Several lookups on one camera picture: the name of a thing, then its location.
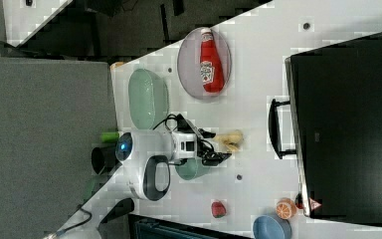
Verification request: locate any green colander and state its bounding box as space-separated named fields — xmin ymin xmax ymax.
xmin=128 ymin=69 xmax=169 ymax=129

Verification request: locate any green toy fruit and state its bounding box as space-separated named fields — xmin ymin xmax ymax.
xmin=100 ymin=131 xmax=120 ymax=143

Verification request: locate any black cylinder pot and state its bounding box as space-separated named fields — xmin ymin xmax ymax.
xmin=91 ymin=145 xmax=121 ymax=175

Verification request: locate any black cylinder container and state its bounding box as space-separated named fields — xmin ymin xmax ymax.
xmin=98 ymin=198 xmax=135 ymax=230

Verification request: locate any green spatula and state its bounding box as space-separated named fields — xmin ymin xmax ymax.
xmin=83 ymin=175 xmax=100 ymax=202

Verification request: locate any red ketchup bottle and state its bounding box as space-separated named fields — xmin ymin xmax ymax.
xmin=200 ymin=28 xmax=225 ymax=94

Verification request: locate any small red green toy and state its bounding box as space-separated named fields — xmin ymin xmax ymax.
xmin=294 ymin=193 xmax=303 ymax=209

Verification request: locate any grey round plate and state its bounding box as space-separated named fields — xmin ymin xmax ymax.
xmin=177 ymin=27 xmax=232 ymax=101

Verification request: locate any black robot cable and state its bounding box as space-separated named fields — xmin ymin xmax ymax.
xmin=152 ymin=113 xmax=213 ymax=153

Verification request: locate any peeled yellow banana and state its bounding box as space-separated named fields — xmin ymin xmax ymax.
xmin=213 ymin=129 xmax=244 ymax=152

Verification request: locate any blue bowl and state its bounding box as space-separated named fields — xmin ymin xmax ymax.
xmin=253 ymin=214 xmax=291 ymax=239

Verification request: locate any dark blue crate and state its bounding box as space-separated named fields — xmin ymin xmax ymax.
xmin=128 ymin=214 xmax=251 ymax=239

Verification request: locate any orange slice toy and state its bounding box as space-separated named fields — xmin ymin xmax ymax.
xmin=276 ymin=198 xmax=297 ymax=219

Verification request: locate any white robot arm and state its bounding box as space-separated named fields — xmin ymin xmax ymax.
xmin=43 ymin=129 xmax=231 ymax=239

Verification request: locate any red toy strawberry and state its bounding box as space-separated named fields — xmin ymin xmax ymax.
xmin=211 ymin=201 xmax=227 ymax=218

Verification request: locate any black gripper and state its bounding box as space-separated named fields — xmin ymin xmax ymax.
xmin=197 ymin=128 xmax=232 ymax=166

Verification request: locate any green metal cup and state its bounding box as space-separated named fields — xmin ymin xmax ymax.
xmin=175 ymin=158 xmax=210 ymax=180

